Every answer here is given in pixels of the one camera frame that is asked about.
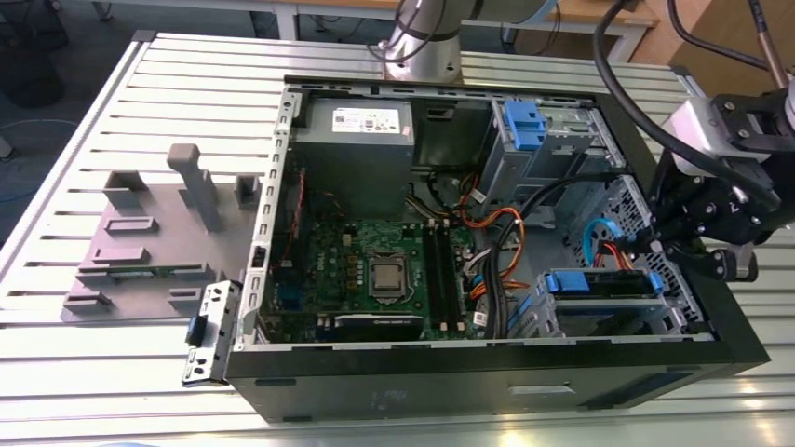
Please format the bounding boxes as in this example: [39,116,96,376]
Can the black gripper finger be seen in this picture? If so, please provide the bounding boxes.
[644,232,758,283]
[648,179,706,241]

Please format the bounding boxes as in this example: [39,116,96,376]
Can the blue wire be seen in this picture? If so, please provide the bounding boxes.
[581,218,625,271]

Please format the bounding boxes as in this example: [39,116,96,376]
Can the metal disk bay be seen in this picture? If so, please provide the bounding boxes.
[533,267,690,339]

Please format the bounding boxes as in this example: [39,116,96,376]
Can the metal drive cage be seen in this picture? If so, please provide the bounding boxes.
[481,95,625,220]

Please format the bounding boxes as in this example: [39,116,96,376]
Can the black RAM slot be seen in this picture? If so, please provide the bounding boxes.
[437,217,468,333]
[424,217,450,333]

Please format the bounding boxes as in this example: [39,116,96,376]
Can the wooden cabinet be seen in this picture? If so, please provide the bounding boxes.
[629,0,795,125]

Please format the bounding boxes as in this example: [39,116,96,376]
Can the CPU socket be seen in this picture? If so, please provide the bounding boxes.
[362,250,417,307]

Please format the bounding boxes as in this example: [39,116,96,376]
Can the silver CPU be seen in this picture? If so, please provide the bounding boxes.
[370,263,406,293]

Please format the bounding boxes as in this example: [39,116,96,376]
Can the metal socket cover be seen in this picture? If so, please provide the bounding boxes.
[366,258,409,300]

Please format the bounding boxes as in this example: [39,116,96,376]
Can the black PC case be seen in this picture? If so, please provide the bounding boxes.
[220,72,770,425]

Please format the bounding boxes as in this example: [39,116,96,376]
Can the grey power supply unit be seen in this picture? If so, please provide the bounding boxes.
[288,97,416,223]

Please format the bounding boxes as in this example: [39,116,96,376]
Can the black graphics card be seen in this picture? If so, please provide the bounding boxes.
[316,312,426,345]

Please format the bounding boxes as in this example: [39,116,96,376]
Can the green motherboard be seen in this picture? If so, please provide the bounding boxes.
[262,218,492,344]

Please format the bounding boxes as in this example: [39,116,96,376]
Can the metal expansion card retainer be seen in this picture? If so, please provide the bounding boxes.
[180,278,244,387]

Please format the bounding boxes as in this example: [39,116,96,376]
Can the grey parts rack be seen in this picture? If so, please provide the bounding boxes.
[59,142,265,327]

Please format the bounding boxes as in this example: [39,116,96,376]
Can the green RAM stick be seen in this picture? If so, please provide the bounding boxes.
[109,264,181,282]

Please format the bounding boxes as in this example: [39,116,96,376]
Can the black chair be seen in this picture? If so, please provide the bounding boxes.
[0,0,69,109]

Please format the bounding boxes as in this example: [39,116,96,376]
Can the white camera box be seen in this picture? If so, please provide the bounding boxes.
[660,97,737,177]

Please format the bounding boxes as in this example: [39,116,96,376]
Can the black wrist bracket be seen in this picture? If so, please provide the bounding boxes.
[710,90,795,153]

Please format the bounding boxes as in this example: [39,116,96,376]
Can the orange wire bundle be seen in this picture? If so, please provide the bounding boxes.
[458,174,533,299]

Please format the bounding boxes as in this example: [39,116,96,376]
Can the blue plastic drive bracket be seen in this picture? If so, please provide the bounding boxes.
[502,100,549,151]

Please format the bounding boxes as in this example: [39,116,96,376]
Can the brown hose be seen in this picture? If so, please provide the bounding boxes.
[748,0,790,89]

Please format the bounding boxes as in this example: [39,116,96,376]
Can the black cable bundle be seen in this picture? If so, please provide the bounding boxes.
[480,171,628,339]

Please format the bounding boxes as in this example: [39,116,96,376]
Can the yellow black power wires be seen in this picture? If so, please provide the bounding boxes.
[406,195,458,220]

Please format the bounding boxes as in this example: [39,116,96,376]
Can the wooden desk white frame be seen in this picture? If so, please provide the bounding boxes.
[272,0,658,61]

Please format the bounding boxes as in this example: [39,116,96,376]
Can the thin coloured fan wires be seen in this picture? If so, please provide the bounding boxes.
[313,190,346,220]

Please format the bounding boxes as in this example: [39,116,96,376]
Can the red black twisted wire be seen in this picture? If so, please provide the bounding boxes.
[278,166,309,270]

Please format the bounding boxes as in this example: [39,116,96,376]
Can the white floor cable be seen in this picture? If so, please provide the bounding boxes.
[0,118,79,135]

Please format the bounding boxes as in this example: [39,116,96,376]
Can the blue floor cable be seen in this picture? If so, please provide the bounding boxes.
[0,183,38,205]

